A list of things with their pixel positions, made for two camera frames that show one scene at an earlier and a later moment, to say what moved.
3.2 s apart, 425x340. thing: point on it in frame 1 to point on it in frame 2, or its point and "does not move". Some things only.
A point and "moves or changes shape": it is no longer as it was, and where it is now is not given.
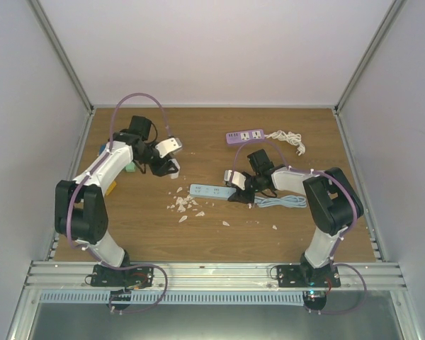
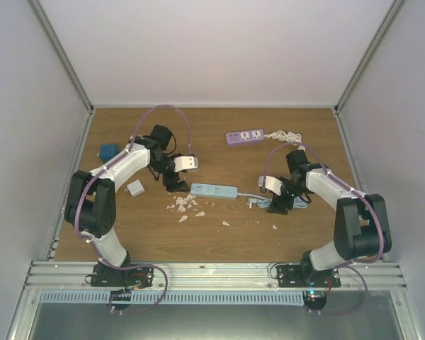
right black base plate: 305,275 does not move
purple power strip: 242,136 does not move
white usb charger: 174,176 moves or changes shape
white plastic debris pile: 185,202 does not move
